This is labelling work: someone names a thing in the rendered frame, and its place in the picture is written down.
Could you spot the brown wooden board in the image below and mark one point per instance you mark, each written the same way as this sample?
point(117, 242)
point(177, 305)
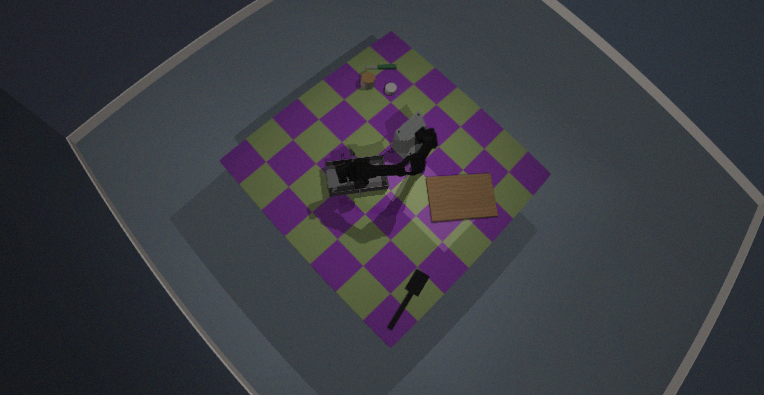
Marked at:
point(461, 197)

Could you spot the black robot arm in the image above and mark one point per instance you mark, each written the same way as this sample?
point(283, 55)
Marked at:
point(360, 170)

